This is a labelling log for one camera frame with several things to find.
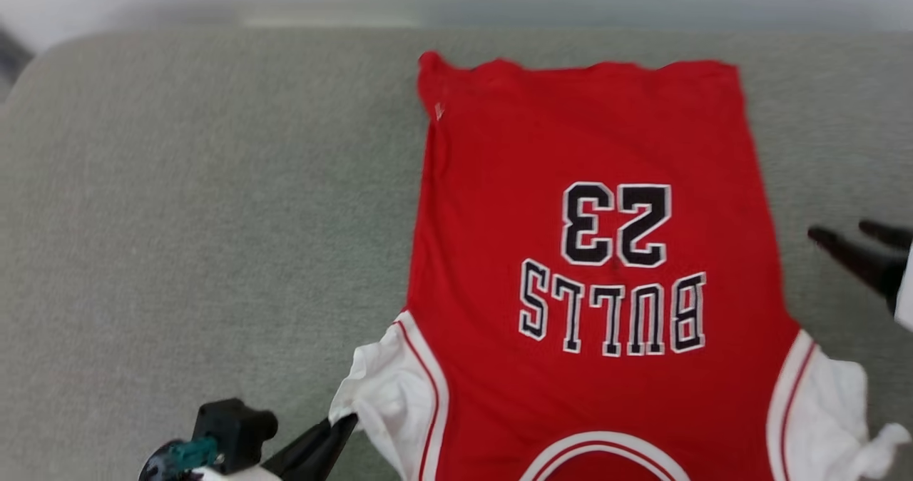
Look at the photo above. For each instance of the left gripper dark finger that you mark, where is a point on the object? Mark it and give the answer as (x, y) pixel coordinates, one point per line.
(310, 442)
(324, 463)

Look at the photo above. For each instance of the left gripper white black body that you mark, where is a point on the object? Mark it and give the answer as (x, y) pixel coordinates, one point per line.
(160, 467)

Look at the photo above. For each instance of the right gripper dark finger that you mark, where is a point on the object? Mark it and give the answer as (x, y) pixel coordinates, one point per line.
(891, 235)
(863, 260)

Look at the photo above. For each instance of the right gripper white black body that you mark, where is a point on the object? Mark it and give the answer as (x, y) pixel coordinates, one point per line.
(906, 288)

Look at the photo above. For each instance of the red Bulls basketball jersey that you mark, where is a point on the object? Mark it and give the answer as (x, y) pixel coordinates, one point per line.
(592, 367)

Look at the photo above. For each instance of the grey fabric sofa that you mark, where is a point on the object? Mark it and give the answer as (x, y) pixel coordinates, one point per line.
(178, 252)

